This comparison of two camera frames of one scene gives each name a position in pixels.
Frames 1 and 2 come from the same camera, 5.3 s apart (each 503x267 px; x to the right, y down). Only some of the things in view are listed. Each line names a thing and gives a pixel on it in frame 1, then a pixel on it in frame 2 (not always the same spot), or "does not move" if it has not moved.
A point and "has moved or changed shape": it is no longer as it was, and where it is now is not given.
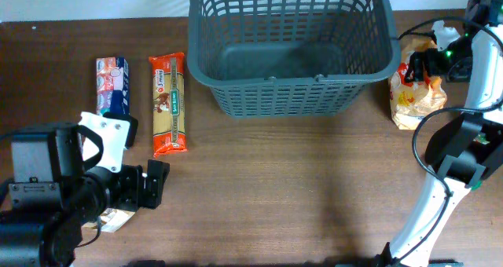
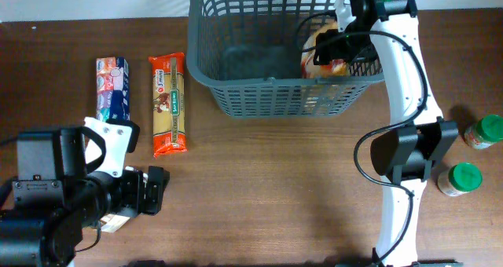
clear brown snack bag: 111,219 does not move
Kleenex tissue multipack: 112,85 does not move
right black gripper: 430,56 → 328,48
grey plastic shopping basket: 291,50 does not move
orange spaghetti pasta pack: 169,104 does not move
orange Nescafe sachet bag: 409,100 has moved or changed shape
